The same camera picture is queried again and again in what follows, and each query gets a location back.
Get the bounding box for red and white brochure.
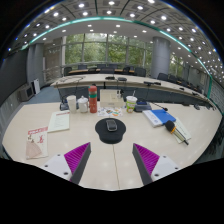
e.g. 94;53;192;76
25;125;49;160

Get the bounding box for black handheld microphone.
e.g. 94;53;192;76
164;120;190;146

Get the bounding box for grey box monitor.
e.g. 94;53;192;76
18;84;35;102

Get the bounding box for red thermos bottle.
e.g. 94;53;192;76
87;84;99;114

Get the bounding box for long curved conference desk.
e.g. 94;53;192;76
50;73;214;108

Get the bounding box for dark office chairs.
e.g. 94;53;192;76
63;64;208;94

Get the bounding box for blue and white book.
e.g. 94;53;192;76
142;108;177;128

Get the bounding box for white standing panel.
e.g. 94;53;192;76
31;78;41;96

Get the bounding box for black mouse pad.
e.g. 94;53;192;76
94;117;127;145

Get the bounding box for cream cardboard box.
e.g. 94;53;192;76
99;88;126;109

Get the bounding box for colourful printed leaflet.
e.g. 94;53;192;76
97;106;124;118

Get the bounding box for tall white paper cup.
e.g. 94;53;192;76
66;95;78;114

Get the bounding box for round ceiling lights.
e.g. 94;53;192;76
6;0;223;74

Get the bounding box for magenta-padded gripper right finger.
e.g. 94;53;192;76
132;143;183;186

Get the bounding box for dark grey computer mouse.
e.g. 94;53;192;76
105;118;118;133

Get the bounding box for green printed paper cup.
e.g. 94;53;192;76
125;95;138;114

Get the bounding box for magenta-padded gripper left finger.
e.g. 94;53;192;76
43;142;92;186

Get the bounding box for white printed paper sheet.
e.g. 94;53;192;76
47;110;71;134

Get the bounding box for white lidded mug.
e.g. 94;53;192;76
76;95;90;114

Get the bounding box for dark conference microphone unit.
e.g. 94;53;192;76
134;101;169;113

